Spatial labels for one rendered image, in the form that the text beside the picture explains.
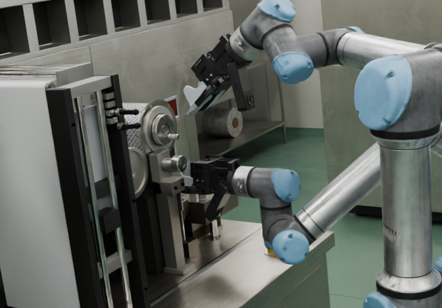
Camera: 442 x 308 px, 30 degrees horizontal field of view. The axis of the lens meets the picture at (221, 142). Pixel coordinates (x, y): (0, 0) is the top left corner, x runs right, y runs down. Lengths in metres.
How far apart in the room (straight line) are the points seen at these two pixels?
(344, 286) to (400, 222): 2.64
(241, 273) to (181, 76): 0.85
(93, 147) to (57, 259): 0.29
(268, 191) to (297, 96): 5.12
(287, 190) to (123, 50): 0.77
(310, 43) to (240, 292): 0.59
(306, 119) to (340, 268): 2.91
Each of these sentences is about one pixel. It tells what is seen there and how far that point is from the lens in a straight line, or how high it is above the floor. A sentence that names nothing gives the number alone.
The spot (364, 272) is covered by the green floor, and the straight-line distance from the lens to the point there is 4.23.
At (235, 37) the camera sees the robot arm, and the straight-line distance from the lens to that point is 1.81.
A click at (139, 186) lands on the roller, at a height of 1.13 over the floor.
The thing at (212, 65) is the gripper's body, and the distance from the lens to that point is 1.85.
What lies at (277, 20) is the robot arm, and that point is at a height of 1.50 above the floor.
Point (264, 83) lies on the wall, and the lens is 7.15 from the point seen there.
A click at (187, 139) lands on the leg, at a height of 1.00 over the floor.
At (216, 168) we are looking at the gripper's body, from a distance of 2.00.
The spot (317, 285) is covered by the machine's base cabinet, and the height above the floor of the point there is 0.77.
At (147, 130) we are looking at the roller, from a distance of 1.97.
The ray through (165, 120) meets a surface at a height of 1.27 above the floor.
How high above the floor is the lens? 1.68
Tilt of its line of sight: 14 degrees down
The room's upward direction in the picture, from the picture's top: 6 degrees counter-clockwise
